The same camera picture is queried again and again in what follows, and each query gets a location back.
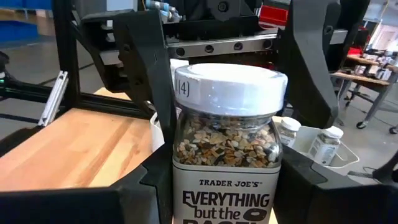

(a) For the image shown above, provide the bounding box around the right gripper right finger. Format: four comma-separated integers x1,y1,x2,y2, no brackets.
273,145,398,224

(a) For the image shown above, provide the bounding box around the blue storage crate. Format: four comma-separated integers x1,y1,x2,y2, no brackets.
0,0,52,43

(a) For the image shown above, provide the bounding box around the wooden work table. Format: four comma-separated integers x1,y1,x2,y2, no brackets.
329,52,398,134

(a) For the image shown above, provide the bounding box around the silver aluminium bracket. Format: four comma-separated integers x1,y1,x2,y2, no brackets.
37,70,69,128

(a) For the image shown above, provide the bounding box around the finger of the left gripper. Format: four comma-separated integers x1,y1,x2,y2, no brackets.
112,8,178,147
278,0,340,130

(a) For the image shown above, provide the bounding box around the red box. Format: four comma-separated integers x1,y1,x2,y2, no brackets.
259,4,289,27

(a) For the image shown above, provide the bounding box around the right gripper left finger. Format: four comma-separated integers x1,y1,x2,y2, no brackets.
0,142,175,224

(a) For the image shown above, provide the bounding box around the white-lidded spice jar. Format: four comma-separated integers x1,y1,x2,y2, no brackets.
308,125,345,166
172,63,289,224
277,116,302,147

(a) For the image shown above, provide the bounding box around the light grey plastic bin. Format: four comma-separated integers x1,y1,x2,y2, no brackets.
273,116,361,170

